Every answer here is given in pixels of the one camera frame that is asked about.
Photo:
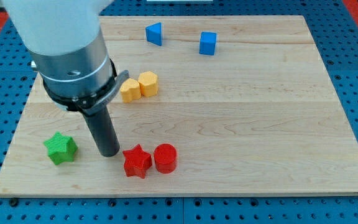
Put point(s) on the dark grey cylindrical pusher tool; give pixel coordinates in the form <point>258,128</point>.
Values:
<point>103,132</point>

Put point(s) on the green star block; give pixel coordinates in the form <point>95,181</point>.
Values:
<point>60,148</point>

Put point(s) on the yellow hexagon block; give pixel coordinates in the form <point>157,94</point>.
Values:
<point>148,82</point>

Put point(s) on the blue cube block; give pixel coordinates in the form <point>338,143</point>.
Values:
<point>207,43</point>

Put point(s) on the yellow heart block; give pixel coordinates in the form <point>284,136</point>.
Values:
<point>130,90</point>

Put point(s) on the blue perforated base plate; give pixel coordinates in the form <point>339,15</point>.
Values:
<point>334,29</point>

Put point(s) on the red star block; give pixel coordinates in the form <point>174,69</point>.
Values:
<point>137,162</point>

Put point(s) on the blue triangle block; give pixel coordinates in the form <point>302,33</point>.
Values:
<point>154,33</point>

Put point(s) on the light wooden board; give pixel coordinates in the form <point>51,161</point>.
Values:
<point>259,118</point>

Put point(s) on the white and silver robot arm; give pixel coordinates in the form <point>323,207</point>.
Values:
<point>65,40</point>

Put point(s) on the red cylinder block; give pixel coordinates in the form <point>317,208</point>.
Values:
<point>165,157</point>

